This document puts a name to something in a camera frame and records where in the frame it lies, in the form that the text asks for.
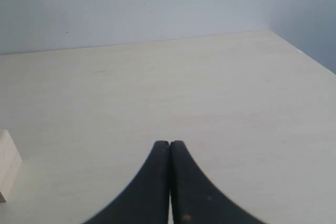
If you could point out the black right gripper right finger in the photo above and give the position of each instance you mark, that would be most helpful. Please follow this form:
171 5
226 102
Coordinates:
195 199

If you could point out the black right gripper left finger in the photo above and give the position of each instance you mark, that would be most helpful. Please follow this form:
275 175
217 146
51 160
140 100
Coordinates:
146 197

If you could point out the light wooden cube block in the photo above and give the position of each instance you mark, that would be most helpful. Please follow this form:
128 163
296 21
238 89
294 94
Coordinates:
10 164

